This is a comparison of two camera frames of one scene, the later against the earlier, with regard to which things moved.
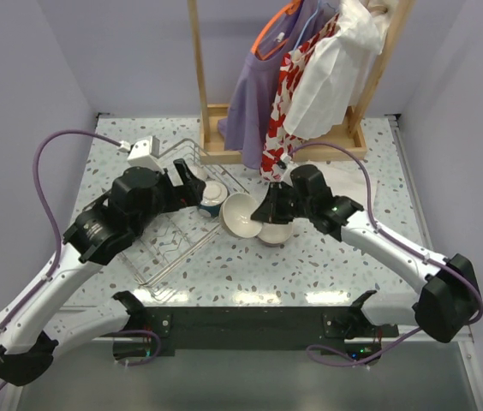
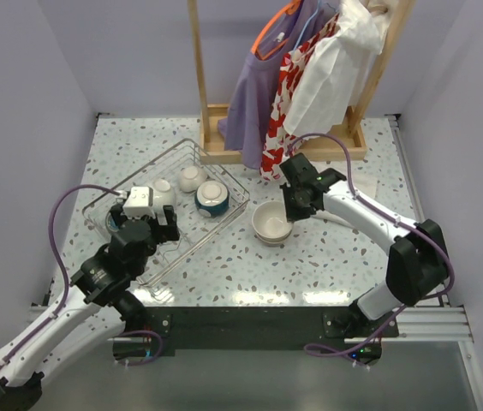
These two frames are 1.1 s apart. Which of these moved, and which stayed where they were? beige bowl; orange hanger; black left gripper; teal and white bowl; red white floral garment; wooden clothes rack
Moved: beige bowl; black left gripper
Stayed: teal and white bowl; red white floral garment; wooden clothes rack; orange hanger
